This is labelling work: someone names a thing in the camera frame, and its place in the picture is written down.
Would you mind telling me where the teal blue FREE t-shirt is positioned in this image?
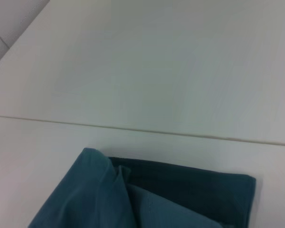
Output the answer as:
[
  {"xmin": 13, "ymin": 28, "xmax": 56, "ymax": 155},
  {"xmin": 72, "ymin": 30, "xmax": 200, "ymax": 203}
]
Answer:
[{"xmin": 27, "ymin": 147, "xmax": 257, "ymax": 228}]

